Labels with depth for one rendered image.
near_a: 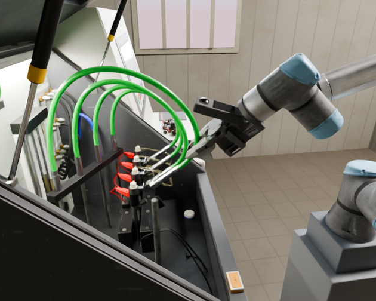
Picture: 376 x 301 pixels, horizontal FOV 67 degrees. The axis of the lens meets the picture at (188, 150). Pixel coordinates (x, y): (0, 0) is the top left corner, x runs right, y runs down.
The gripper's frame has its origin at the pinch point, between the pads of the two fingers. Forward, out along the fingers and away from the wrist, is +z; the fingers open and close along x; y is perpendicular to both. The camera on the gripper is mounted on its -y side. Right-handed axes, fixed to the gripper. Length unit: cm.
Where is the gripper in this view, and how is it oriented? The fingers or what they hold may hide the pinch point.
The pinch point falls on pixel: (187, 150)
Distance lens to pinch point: 75.7
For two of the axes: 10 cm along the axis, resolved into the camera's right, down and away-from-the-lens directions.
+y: 7.4, 5.9, 3.4
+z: -6.6, 5.3, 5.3
